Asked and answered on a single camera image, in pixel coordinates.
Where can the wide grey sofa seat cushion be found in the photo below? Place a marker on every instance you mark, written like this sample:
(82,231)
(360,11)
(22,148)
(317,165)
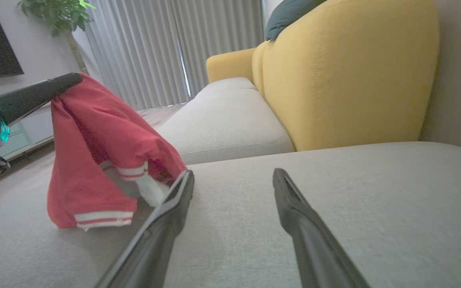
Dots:
(334,208)

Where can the narrow grey sofa seat cushion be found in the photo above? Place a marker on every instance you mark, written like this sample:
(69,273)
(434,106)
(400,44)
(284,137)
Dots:
(230,120)

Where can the dark teal pillow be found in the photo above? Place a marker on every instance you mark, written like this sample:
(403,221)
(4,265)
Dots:
(288,18)

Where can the green potted tree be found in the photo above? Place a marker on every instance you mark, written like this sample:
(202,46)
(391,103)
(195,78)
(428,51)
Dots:
(60,16)

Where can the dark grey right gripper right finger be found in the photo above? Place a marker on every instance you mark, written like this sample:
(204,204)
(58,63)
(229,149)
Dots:
(318,248)

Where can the yellow sofa back cushion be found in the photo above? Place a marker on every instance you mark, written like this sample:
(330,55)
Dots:
(346,72)

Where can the red basketball jersey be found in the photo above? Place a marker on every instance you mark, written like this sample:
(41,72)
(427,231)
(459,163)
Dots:
(90,160)

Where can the pale low tv cabinet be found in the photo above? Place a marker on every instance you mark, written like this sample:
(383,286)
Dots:
(30,130)

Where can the grey pleated curtain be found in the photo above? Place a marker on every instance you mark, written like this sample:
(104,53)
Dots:
(222,36)
(134,52)

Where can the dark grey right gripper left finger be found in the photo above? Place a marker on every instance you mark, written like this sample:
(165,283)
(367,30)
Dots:
(154,244)

